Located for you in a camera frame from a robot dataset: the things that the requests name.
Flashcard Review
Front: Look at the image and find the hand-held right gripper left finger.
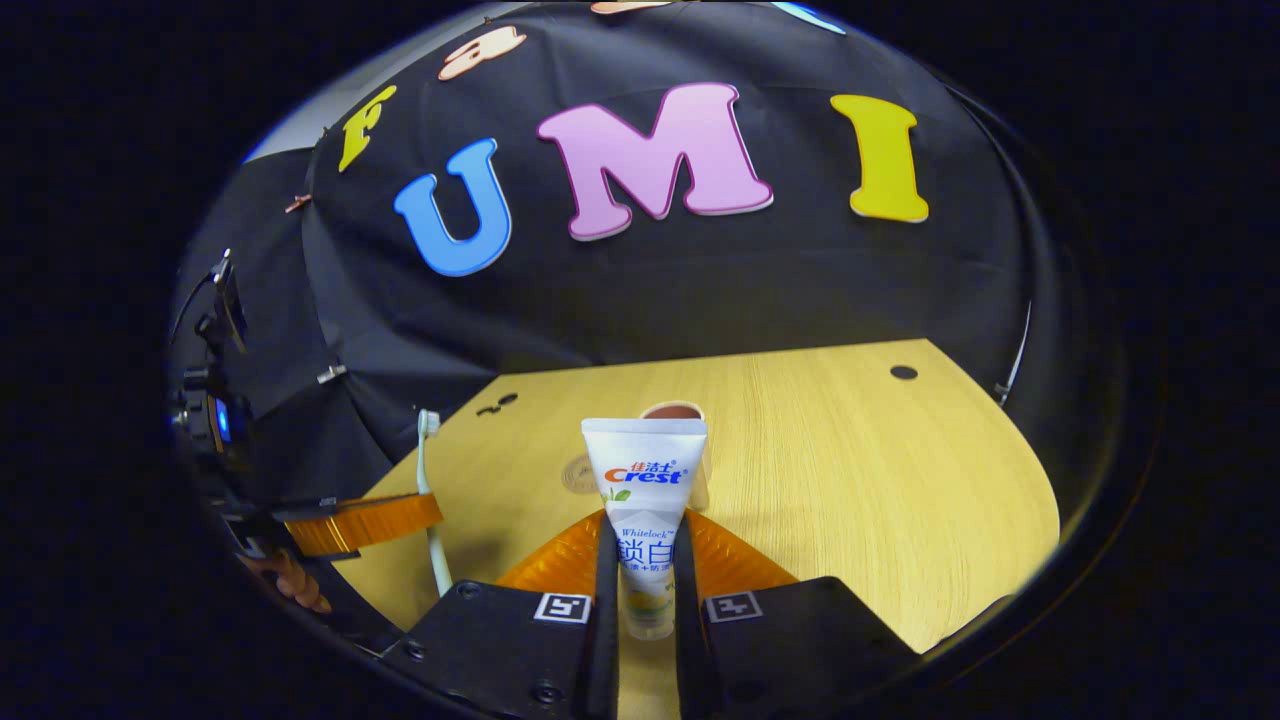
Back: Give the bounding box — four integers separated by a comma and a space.
385, 508, 621, 720

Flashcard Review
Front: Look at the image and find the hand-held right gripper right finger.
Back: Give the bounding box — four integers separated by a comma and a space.
673, 510, 921, 720

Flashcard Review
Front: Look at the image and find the pale green toothbrush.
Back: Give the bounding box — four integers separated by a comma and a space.
414, 408, 454, 597

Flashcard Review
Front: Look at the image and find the white toothpaste tube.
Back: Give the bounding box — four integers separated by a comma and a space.
581, 417, 709, 641

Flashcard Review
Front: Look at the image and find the beige cup with brown inside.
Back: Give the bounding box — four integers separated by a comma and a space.
640, 400, 712, 513

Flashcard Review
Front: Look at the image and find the wooden desktop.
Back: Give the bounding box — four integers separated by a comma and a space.
335, 338, 1061, 720

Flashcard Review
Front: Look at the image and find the black backdrop cloth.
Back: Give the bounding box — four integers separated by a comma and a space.
175, 0, 1101, 501

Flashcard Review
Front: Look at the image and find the white cable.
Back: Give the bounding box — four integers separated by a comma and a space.
994, 300, 1032, 406

